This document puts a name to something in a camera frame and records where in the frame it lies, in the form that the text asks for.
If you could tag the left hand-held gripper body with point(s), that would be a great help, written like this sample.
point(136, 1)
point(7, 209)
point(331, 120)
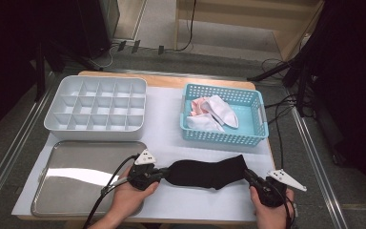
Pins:
point(143, 176)

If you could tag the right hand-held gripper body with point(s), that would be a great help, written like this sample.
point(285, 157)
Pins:
point(271, 195)

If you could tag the black sock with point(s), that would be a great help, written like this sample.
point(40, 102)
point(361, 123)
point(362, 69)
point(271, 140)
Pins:
point(190, 175)
point(232, 168)

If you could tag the light blue perforated basket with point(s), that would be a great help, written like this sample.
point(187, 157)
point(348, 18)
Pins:
point(244, 120)

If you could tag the white compartment organizer box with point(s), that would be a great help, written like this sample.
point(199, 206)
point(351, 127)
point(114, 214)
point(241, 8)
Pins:
point(95, 133)

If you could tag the pink sock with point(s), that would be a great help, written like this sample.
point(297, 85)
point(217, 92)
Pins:
point(197, 106)

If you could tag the person's right hand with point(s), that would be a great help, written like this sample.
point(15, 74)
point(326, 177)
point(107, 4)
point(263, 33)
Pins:
point(273, 218)

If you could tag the person's left hand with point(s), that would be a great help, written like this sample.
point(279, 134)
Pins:
point(128, 200)

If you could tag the silver metal tray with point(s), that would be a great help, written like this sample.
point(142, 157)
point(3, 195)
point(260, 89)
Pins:
point(76, 152)

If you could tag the black tripod stand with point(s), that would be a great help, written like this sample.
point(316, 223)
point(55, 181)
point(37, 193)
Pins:
point(268, 73)

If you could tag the black curtain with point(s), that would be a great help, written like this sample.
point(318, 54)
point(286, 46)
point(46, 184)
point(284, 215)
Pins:
point(355, 79)
point(6, 47)

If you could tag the dark cabinet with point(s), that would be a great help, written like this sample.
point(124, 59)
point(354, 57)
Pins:
point(92, 25)

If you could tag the aluminium floor rail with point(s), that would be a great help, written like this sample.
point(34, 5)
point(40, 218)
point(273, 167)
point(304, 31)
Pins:
point(9, 159)
point(317, 178)

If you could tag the black floor bracket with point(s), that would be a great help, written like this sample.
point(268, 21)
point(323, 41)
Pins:
point(161, 50)
point(135, 46)
point(122, 46)

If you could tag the wooden shelf frame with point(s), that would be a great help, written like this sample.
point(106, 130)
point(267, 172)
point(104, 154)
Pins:
point(235, 16)

